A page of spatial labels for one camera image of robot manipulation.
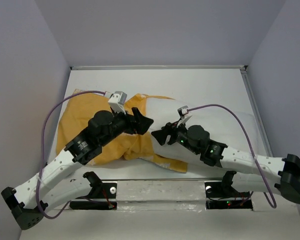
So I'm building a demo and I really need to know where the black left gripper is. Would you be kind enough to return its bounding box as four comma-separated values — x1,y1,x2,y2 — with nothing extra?
100,106,153,147

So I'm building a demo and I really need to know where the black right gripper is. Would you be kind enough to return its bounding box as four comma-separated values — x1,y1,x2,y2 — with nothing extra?
151,118,200,155

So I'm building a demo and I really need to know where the yellow printed pillowcase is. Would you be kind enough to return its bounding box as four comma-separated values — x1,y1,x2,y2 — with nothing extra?
56,91,188,173

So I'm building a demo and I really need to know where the white pillow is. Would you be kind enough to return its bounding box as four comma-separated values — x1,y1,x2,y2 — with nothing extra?
145,97,265,173

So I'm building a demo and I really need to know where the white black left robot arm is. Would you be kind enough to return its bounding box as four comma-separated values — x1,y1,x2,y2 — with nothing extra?
1,107,154,230

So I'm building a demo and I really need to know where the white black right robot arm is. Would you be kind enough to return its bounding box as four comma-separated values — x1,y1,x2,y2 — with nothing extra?
151,122,300,205

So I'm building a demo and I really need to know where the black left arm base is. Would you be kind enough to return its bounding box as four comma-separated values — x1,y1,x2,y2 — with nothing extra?
69,171,117,211

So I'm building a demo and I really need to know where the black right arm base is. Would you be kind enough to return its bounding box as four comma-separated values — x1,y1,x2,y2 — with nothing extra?
204,171,253,210

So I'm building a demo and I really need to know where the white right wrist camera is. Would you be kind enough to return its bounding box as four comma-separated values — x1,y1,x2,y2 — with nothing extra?
176,105,192,128

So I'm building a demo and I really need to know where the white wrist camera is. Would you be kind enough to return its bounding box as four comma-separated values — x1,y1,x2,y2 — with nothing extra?
108,91,127,115
176,105,192,128

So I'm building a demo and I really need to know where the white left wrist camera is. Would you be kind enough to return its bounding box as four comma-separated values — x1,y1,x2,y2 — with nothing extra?
108,91,127,115

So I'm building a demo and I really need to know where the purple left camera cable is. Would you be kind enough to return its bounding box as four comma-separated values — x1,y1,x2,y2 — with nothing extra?
35,89,113,220

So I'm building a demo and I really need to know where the purple camera cable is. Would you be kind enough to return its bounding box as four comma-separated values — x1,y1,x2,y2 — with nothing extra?
182,104,277,209
35,89,113,220

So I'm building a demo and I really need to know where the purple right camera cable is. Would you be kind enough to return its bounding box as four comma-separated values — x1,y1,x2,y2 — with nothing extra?
182,104,277,209

